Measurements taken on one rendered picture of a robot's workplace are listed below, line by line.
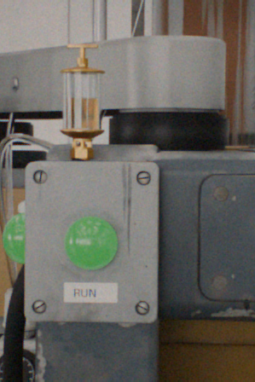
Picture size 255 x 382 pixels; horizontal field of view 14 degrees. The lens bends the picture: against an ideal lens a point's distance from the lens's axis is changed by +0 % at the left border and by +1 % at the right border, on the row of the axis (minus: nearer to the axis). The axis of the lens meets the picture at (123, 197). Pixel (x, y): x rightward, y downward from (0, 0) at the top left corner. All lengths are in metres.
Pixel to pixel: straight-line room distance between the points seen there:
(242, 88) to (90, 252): 0.58
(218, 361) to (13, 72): 0.31
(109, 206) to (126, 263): 0.03
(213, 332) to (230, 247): 0.26
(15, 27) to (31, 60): 5.02
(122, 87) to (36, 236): 0.21
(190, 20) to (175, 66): 0.39
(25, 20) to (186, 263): 5.28
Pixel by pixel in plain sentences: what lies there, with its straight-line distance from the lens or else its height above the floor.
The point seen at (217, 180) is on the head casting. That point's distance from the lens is 0.64.
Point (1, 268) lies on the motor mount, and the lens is 1.03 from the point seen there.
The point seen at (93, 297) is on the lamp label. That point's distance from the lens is 0.59.
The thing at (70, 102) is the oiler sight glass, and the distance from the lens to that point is 0.66.
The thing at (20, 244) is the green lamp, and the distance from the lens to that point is 0.60.
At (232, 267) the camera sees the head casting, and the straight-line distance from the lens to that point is 0.64.
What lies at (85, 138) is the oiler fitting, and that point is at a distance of 0.67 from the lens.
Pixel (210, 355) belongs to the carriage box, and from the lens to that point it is 0.94.
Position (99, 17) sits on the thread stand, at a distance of 0.98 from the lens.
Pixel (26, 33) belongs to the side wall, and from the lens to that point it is 5.88.
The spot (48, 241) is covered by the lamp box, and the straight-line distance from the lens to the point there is 0.59.
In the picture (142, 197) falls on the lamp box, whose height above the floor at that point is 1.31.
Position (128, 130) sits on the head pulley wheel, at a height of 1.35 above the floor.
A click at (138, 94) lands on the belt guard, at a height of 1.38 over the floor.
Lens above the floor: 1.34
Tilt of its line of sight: 3 degrees down
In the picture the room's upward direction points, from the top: straight up
